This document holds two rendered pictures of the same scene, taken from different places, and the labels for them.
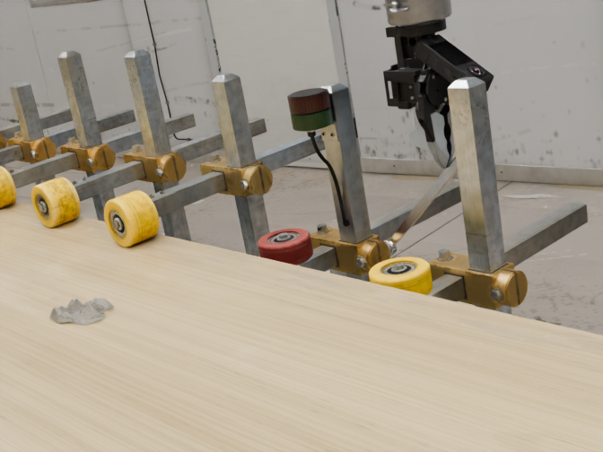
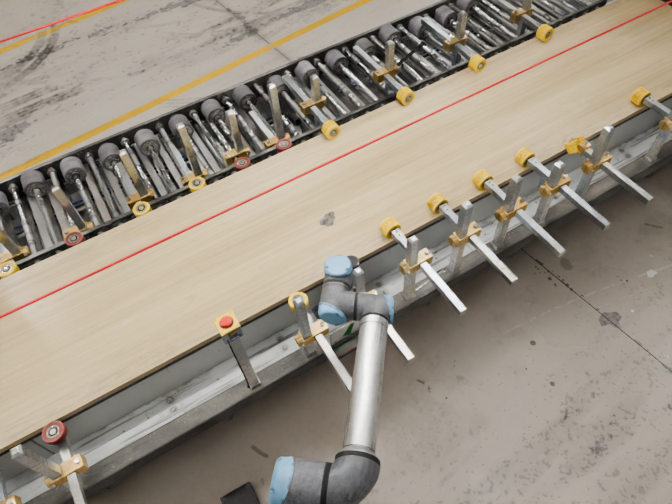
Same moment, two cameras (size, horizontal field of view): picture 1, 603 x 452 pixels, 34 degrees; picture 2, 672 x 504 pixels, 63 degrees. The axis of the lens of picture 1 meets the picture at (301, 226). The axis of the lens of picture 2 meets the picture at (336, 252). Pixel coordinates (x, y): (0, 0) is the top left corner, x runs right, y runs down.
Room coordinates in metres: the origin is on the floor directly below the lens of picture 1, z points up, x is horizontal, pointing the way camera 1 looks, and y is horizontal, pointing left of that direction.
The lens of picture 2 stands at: (1.61, -1.19, 2.82)
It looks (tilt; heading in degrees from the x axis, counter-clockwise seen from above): 54 degrees down; 103
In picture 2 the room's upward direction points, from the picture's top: 6 degrees counter-clockwise
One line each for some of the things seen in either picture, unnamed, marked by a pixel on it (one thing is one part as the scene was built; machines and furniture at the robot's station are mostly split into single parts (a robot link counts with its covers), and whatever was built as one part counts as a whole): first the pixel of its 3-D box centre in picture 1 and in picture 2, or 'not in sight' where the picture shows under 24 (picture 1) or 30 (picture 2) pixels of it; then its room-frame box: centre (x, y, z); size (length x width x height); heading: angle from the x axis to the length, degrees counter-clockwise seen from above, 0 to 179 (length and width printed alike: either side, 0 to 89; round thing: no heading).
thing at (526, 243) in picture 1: (496, 262); (323, 345); (1.30, -0.27, 0.84); 0.44 x 0.03 x 0.04; 130
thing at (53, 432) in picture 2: not in sight; (59, 435); (0.41, -0.75, 0.85); 0.08 x 0.08 x 0.11
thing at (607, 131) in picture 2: not in sight; (591, 166); (2.38, 0.72, 0.93); 0.04 x 0.04 x 0.48; 40
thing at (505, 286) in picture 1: (476, 281); (311, 333); (1.24, -0.22, 0.84); 0.14 x 0.06 x 0.05; 40
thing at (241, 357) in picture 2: not in sight; (243, 360); (1.03, -0.41, 0.93); 0.05 x 0.05 x 0.45; 40
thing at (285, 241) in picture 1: (289, 269); not in sight; (1.38, 0.03, 0.85); 0.08 x 0.08 x 0.11
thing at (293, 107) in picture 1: (309, 100); not in sight; (1.39, -0.04, 1.10); 0.06 x 0.06 x 0.02
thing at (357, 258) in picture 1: (346, 251); not in sight; (1.44, -0.06, 0.85); 0.14 x 0.06 x 0.05; 40
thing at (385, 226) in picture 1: (378, 231); (379, 318); (1.51, -0.12, 0.84); 0.43 x 0.03 x 0.04; 130
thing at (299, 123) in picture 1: (311, 117); not in sight; (1.39, -0.04, 1.08); 0.06 x 0.06 x 0.02
